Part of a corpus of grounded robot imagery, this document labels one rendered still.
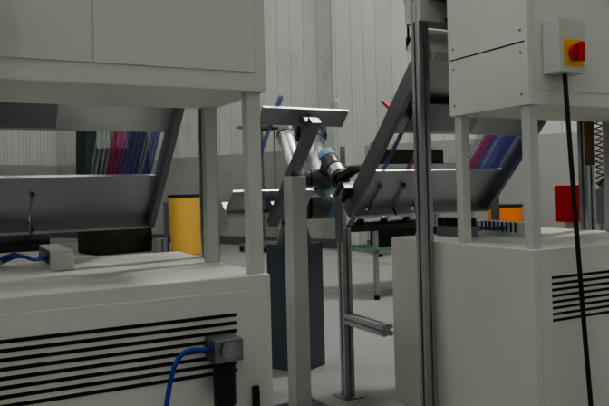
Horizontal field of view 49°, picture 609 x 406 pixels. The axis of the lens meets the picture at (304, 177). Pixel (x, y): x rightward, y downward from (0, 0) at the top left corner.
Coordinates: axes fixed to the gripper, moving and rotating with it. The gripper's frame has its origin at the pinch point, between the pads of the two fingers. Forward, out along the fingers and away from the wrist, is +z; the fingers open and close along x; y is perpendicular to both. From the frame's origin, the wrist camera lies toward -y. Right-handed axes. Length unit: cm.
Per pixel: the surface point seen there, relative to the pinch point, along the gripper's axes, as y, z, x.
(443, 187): -13.4, 4.9, -32.0
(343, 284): 14.8, 26.7, 13.8
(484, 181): -16, 5, -52
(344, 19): 177, -500, -288
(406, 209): -3.5, 7.0, -17.1
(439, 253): -32, 54, 10
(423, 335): -11, 69, 14
